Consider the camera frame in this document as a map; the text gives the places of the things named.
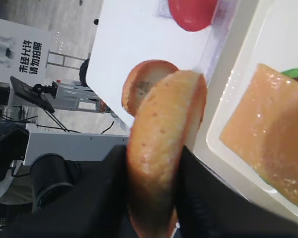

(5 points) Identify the spare red tomato slice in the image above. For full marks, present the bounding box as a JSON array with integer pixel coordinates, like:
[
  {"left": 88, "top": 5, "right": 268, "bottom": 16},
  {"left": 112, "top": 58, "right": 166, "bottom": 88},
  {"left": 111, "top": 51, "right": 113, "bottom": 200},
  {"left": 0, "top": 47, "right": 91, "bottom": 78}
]
[{"left": 168, "top": 0, "right": 218, "bottom": 32}]

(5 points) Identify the white equipment cabinet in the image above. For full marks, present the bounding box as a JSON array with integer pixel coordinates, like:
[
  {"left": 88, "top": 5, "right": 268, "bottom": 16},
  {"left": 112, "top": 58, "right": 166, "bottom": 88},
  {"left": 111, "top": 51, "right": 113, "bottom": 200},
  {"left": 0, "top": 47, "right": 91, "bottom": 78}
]
[{"left": 23, "top": 123, "right": 128, "bottom": 166}]

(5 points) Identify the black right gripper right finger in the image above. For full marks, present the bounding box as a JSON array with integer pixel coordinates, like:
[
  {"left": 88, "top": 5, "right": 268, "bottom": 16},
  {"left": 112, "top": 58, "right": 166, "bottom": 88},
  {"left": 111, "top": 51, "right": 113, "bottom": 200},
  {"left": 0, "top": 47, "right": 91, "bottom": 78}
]
[{"left": 174, "top": 147, "right": 298, "bottom": 238}]

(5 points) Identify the black monitor on arm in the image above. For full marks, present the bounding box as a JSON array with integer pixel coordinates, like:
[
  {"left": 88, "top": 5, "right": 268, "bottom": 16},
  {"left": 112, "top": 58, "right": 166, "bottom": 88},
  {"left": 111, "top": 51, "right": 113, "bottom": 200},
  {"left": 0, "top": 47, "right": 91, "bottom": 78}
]
[{"left": 10, "top": 76, "right": 58, "bottom": 114}]

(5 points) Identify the black cylindrical bin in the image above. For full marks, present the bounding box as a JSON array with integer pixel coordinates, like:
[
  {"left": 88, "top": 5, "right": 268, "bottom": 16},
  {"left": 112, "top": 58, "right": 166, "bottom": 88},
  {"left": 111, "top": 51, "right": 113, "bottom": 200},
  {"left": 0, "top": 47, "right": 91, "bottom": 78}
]
[{"left": 30, "top": 154, "right": 74, "bottom": 212}]

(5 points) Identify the white sign with text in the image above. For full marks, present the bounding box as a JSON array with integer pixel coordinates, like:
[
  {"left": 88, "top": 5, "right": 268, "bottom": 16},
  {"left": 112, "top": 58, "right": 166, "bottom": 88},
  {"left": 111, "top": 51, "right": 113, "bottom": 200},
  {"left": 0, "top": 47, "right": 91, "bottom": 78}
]
[{"left": 0, "top": 19, "right": 53, "bottom": 86}]

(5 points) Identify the spare bun half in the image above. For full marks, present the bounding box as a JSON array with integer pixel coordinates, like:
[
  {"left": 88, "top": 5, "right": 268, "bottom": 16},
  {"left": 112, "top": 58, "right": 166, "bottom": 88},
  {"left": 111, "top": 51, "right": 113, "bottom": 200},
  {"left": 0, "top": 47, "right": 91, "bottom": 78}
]
[{"left": 121, "top": 59, "right": 178, "bottom": 116}]

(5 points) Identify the clear acrylic bun holder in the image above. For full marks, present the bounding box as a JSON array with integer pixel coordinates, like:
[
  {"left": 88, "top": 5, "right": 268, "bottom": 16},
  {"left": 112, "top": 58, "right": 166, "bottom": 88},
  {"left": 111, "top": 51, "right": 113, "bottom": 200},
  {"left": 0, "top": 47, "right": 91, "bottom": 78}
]
[{"left": 194, "top": 0, "right": 239, "bottom": 83}]

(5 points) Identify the cheese slice on burger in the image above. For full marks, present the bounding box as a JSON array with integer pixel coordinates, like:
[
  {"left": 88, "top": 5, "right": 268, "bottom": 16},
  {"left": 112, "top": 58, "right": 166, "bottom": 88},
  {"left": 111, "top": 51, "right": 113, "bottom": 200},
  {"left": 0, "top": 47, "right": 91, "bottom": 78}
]
[{"left": 220, "top": 64, "right": 298, "bottom": 206}]

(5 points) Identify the white serving tray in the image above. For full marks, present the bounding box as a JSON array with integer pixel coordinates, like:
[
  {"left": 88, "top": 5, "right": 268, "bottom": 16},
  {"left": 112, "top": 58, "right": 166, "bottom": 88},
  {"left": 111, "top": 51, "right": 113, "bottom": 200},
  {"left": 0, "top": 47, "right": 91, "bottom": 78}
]
[{"left": 206, "top": 0, "right": 298, "bottom": 223}]

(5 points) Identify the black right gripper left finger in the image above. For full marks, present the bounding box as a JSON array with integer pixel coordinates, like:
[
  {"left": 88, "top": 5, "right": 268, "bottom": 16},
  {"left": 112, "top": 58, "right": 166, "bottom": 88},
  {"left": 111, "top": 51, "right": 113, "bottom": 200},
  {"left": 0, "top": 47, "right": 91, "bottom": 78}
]
[{"left": 4, "top": 145, "right": 137, "bottom": 238}]

